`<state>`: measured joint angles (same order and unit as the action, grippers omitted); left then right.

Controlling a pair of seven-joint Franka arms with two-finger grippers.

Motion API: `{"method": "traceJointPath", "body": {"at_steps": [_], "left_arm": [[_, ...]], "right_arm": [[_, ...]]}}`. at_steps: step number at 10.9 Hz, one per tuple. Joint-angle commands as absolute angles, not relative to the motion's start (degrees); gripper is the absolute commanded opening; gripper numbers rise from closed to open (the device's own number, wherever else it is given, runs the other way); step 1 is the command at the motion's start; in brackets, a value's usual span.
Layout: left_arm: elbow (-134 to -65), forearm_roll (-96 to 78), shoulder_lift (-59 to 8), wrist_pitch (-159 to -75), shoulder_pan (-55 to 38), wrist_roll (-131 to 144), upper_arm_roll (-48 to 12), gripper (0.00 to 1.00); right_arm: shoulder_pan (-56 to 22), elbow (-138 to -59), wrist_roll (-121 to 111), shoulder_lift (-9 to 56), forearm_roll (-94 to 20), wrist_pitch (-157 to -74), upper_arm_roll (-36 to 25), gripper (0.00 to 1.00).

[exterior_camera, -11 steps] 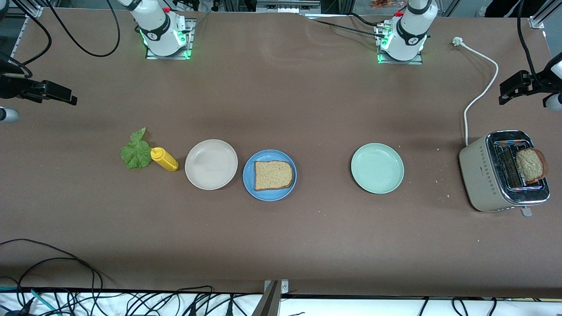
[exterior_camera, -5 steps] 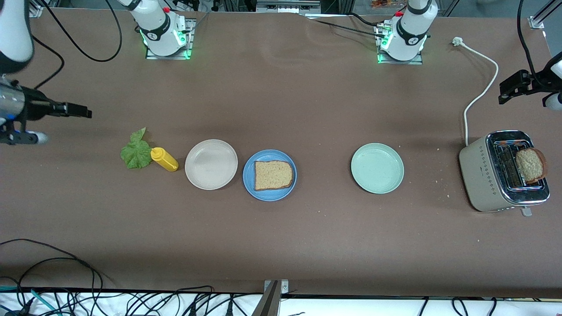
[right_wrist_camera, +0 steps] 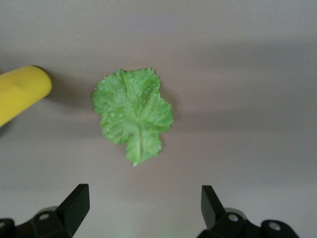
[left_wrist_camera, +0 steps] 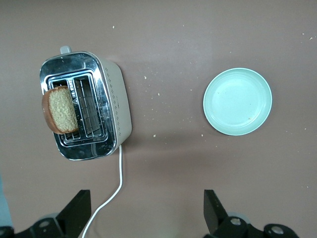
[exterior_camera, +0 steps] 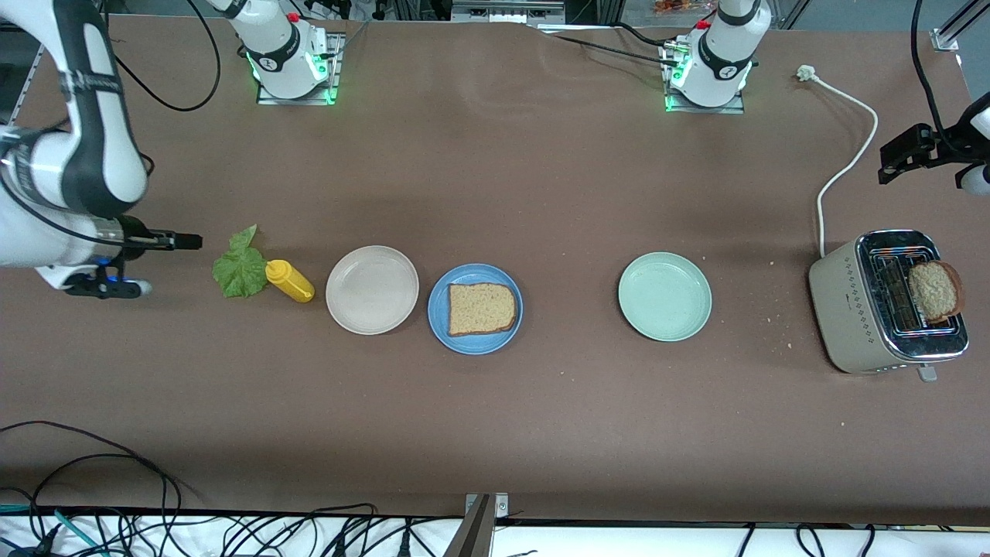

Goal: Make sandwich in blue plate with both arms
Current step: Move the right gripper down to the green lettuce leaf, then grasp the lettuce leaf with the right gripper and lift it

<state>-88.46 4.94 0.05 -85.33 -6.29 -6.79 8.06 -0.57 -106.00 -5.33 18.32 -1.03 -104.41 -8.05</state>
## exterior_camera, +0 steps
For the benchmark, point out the orange packet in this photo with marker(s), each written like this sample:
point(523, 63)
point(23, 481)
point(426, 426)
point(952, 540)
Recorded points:
point(681, 6)

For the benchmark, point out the yellow squeeze bottle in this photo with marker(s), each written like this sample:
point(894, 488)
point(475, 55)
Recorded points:
point(290, 282)

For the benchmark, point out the grey metal camera bracket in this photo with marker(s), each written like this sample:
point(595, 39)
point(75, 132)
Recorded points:
point(472, 534)

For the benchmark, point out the brown bread slice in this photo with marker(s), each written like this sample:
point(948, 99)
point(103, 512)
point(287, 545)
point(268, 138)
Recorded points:
point(479, 309)
point(936, 292)

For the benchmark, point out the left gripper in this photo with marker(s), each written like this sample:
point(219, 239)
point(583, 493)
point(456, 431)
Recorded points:
point(919, 147)

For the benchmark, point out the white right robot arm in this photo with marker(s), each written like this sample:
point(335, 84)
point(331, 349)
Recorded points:
point(93, 116)

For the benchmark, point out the beige round plate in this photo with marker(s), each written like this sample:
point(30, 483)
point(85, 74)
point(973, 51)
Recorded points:
point(371, 290)

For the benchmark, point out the beige chrome toaster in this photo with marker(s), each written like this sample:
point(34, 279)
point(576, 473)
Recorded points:
point(847, 309)

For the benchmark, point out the blue round plate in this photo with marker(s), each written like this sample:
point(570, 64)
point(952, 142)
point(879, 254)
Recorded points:
point(479, 346)

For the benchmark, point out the brown table cover sheet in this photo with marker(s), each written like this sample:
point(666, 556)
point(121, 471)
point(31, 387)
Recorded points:
point(541, 425)

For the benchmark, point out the mint green round plate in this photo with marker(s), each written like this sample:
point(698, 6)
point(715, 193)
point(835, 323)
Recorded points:
point(665, 296)

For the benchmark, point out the green lettuce leaf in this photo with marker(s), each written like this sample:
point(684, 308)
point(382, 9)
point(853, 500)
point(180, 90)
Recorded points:
point(240, 271)

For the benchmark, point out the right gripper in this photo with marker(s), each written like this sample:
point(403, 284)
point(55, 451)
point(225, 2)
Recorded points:
point(136, 232)

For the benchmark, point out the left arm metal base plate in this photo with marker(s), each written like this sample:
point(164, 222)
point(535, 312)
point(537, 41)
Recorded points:
point(700, 110)

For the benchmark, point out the aluminium frame corner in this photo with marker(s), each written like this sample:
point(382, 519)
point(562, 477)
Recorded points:
point(955, 31)

